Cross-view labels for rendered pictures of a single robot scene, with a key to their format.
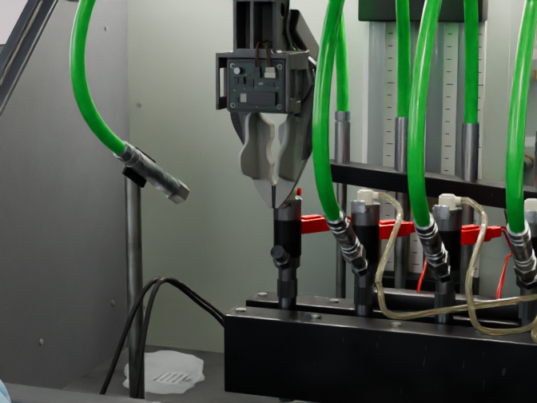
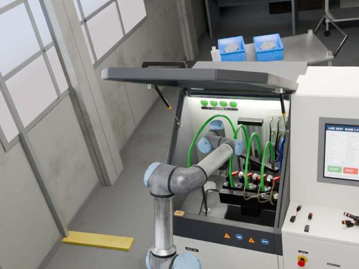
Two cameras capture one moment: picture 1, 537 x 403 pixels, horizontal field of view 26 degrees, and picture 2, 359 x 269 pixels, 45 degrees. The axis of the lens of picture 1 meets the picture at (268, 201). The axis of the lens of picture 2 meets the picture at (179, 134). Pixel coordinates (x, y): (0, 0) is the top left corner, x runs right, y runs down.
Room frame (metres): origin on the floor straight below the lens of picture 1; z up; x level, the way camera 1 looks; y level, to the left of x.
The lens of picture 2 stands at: (-0.80, -0.14, 2.57)
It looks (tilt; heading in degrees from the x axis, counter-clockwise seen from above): 31 degrees down; 10
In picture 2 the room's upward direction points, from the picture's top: 12 degrees counter-clockwise
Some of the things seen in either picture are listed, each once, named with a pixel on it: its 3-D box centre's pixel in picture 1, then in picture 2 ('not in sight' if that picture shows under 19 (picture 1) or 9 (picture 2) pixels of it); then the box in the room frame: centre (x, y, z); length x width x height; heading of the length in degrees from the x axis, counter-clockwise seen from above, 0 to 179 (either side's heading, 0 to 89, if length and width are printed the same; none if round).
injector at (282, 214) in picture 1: (284, 304); (228, 188); (1.13, -0.02, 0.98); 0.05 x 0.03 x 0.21; 161
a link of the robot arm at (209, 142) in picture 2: not in sight; (211, 142); (1.00, 0.03, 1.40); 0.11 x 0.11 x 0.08; 62
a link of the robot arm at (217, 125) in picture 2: not in sight; (217, 132); (1.09, 0.00, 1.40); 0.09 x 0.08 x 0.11; 152
